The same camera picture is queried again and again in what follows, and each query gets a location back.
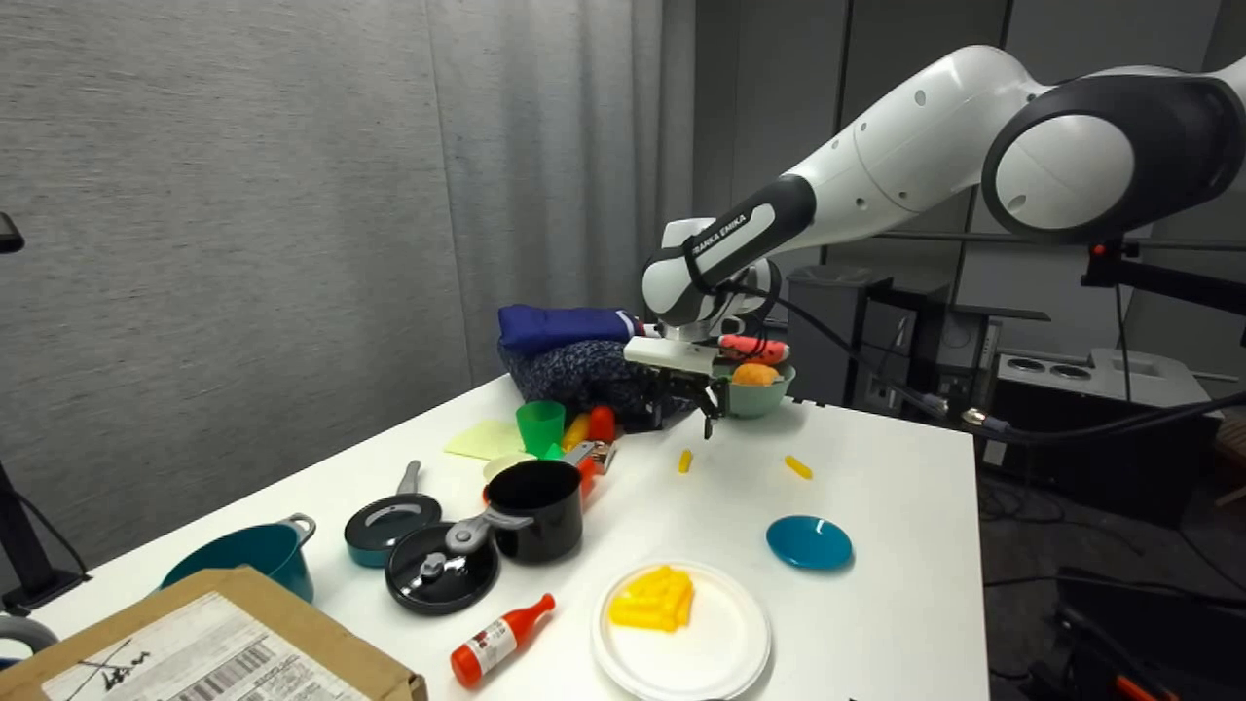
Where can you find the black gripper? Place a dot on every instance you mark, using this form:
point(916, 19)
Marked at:
point(705, 383)

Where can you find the yellow plush fry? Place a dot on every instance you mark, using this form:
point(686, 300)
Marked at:
point(801, 470)
point(686, 461)
point(650, 601)

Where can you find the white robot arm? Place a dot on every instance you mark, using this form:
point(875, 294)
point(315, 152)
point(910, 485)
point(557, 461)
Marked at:
point(1081, 161)

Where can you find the red orange toy vegetables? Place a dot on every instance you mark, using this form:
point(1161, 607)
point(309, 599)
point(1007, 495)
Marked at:
point(589, 447)

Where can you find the teal blue plate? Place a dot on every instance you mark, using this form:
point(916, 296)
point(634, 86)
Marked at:
point(811, 542)

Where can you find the green toy cup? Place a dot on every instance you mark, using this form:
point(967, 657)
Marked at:
point(541, 425)

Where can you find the black toy pot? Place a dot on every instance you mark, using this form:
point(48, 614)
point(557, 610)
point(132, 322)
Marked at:
point(533, 512)

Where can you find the white paper plate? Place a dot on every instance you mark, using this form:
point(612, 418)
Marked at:
point(717, 657)

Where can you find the orange toy ketchup bottle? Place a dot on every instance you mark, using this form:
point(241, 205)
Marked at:
point(498, 639)

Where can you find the mint green bowl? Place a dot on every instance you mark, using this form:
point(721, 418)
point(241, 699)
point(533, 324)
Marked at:
point(756, 387)

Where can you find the dark blue patterned bag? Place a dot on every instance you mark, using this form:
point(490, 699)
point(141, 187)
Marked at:
point(585, 377)

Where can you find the light green cloth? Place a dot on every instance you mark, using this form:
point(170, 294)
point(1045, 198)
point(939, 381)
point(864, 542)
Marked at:
point(488, 443)

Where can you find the blue folded cloth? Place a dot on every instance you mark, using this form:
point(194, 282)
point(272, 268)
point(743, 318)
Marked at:
point(527, 329)

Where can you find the black pot lid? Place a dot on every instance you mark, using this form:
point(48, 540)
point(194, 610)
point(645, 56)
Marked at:
point(448, 566)

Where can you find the dark teal frying pan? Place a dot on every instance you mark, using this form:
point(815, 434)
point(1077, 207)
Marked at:
point(384, 524)

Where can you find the teal saucepan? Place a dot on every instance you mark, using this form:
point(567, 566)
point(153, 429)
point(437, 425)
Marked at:
point(268, 547)

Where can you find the grey equipment cabinet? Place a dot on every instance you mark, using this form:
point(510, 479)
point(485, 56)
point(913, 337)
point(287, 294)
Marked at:
point(1143, 472)

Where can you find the cardboard box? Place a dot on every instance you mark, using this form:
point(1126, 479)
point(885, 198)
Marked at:
point(214, 635)

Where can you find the black tripod stand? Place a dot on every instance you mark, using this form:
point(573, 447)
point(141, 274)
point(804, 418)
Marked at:
point(36, 575)

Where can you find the black camera on stand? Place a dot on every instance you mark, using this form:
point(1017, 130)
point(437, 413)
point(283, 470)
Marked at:
point(1107, 268)

